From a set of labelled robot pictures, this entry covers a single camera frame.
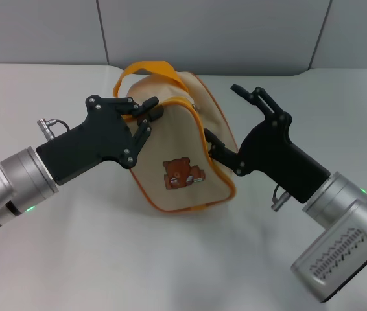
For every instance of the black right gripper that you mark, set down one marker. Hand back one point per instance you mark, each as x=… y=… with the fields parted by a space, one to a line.
x=274 y=152

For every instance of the beige orange bear food bag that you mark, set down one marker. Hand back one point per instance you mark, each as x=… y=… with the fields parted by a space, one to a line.
x=177 y=142

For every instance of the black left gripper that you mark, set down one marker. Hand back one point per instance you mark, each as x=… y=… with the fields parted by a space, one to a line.
x=99 y=139

